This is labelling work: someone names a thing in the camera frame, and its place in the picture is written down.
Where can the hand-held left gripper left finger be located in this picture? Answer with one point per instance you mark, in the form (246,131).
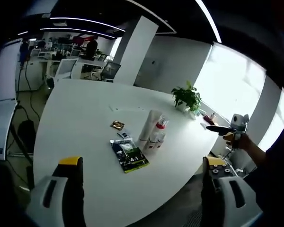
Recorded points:
(49,201)

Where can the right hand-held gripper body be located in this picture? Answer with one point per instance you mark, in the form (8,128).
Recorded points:
(240,121)

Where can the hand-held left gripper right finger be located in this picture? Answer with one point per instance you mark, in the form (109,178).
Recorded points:
(227,203)

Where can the red-banded white skincare pump bottle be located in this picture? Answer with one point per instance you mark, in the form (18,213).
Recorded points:
(161,125)

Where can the tall white skincare tube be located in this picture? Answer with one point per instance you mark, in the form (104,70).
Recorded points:
(149,125)

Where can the green black skincare sachet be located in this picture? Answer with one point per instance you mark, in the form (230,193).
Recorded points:
(130,157)

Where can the small white dark skincare sachet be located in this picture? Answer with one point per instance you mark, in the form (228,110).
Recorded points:
(124,134)

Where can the gold skincare sachet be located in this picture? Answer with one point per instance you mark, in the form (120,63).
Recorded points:
(117,124)

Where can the small clear bottle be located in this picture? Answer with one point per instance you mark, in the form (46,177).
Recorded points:
(213,116)

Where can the person's right hand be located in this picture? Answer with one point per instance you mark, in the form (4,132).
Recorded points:
(245,142)

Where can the red item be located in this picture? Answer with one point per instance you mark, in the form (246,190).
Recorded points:
(208,120)

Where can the teal packet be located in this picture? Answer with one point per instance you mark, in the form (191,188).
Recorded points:
(196,113)

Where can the green potted plant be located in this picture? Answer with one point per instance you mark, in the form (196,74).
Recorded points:
(187,95)

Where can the person's dark clothing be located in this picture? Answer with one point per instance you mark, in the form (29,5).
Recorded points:
(274,179)

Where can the black bag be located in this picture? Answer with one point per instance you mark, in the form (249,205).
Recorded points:
(27,134)

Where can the white side table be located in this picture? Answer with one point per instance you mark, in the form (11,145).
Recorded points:
(2,123)

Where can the long curved ceiling light strip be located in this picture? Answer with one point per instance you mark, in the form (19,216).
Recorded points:
(211,21)

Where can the mesh office chair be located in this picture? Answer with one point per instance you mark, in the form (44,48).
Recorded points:
(111,71)

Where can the white board with dark square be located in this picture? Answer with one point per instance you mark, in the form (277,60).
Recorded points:
(4,61)

